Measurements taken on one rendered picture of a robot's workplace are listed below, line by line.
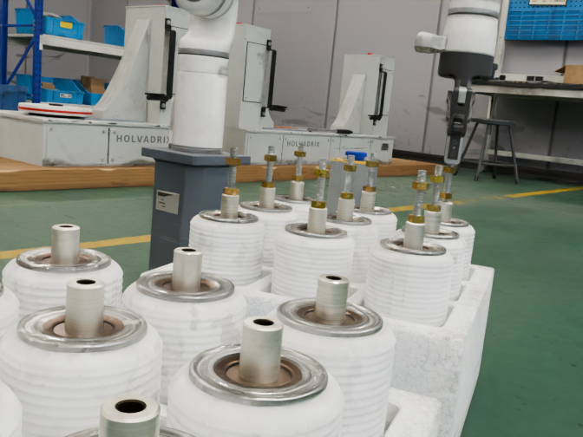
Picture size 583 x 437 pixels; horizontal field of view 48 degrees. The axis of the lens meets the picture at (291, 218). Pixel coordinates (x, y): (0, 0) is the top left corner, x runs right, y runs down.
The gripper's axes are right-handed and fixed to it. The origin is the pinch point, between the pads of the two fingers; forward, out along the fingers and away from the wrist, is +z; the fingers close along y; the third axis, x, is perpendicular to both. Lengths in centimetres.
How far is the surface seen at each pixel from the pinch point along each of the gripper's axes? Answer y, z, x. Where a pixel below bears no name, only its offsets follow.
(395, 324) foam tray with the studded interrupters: -31.1, 17.4, 4.0
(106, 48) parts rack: 433, -37, 291
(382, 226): -2.7, 11.8, 8.5
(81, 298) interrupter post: -65, 8, 21
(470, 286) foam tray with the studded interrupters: -9.0, 17.2, -4.8
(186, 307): -57, 11, 18
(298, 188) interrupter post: 2.0, 8.4, 22.6
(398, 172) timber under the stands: 359, 32, 25
